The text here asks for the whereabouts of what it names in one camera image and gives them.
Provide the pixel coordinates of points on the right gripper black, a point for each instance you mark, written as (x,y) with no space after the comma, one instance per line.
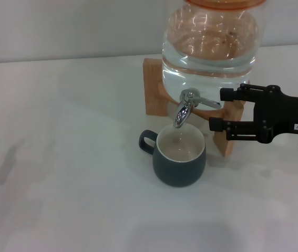
(280,115)

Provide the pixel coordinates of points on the black ceramic cup white inside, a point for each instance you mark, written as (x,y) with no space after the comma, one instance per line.
(177,168)

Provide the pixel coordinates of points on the chrome faucet with lever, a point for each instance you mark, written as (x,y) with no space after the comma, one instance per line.
(182,113)

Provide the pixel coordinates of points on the clear glass water dispenser jar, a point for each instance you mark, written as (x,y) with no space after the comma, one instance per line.
(209,65)

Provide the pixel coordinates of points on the wooden dispenser stand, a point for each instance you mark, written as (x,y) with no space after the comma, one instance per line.
(152,89)

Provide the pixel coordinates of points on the orange dispenser lid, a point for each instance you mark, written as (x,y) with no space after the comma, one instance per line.
(225,4)

